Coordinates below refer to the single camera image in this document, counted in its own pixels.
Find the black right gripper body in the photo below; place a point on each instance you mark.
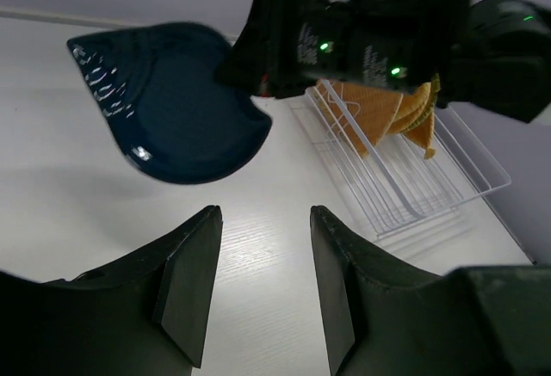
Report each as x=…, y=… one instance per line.
x=286, y=46

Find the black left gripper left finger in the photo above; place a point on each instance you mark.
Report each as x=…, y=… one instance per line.
x=145, y=313

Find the small orange woven plate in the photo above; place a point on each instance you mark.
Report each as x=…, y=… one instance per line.
x=423, y=136

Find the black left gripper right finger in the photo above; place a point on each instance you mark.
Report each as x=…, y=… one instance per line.
x=383, y=316

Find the triangular orange woven plate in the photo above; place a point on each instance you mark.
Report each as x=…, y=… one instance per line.
x=373, y=109

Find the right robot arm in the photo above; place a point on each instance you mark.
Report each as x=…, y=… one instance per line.
x=494, y=54

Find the square orange woven plate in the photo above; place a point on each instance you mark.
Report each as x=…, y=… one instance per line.
x=410, y=109

